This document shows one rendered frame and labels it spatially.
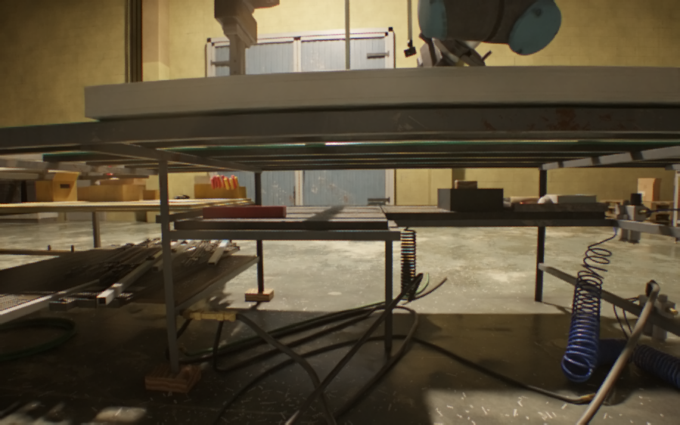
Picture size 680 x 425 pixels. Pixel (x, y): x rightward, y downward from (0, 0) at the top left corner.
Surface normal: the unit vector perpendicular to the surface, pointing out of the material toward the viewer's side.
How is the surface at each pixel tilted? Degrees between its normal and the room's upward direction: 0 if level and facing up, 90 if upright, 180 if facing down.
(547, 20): 141
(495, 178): 90
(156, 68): 90
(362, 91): 90
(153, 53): 90
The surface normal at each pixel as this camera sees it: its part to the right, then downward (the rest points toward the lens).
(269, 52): -0.09, 0.07
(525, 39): 0.16, 0.81
